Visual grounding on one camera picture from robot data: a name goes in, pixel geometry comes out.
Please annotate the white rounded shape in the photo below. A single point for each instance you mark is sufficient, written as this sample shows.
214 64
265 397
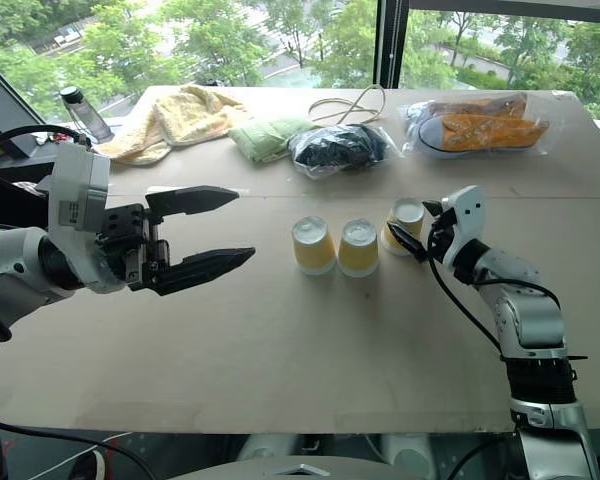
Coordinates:
410 450
267 445

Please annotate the clear plastic shoe bag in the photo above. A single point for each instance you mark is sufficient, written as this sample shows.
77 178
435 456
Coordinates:
412 125

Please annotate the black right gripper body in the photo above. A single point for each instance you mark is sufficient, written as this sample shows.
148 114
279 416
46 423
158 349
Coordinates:
446 225

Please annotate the black side desk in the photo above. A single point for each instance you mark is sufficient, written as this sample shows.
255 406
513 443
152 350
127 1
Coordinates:
5 200

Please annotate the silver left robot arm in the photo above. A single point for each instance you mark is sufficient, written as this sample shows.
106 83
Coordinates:
10 260

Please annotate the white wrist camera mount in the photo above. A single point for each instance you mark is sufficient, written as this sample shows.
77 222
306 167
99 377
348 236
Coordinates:
77 200
467 210

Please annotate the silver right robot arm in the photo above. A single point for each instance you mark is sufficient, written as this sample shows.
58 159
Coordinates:
535 320

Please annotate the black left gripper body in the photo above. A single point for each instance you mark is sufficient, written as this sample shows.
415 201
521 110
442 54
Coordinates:
135 235

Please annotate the orange canvas sneaker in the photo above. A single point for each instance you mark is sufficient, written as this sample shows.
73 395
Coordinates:
480 105
485 132

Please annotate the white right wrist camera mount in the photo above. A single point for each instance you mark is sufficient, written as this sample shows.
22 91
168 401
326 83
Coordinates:
467 210

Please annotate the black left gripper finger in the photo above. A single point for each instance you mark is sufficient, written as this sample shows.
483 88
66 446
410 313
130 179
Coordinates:
195 200
205 265

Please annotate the folded green cloth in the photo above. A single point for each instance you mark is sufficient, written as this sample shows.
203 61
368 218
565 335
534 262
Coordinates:
265 137

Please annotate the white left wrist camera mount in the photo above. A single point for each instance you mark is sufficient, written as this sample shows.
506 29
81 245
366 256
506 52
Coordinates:
77 200

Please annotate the black items in plastic bag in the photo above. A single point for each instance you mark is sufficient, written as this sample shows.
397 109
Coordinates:
340 147

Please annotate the pale yellow towel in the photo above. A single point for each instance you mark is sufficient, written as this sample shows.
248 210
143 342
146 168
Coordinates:
185 120

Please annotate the black window frame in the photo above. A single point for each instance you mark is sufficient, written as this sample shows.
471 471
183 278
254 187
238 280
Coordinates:
392 45

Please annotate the yellow paper cup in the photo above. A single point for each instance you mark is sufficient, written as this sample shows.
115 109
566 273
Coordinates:
358 250
410 220
314 247

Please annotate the clear bottle with black cap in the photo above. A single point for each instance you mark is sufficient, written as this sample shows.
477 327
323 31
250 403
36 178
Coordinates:
87 115

